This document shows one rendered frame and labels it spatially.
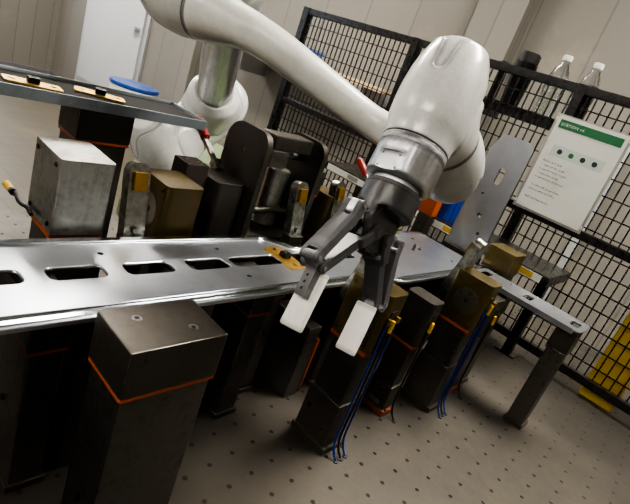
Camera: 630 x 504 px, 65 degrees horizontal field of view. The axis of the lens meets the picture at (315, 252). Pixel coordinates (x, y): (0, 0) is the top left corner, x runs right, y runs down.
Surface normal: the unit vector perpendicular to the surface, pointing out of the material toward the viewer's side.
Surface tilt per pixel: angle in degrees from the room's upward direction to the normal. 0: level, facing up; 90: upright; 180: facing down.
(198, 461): 0
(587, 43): 90
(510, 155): 90
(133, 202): 78
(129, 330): 0
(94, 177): 90
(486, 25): 90
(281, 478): 0
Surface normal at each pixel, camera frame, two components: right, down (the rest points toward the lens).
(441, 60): -0.27, -0.43
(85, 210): 0.67, 0.47
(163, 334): 0.33, -0.88
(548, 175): -0.66, 0.04
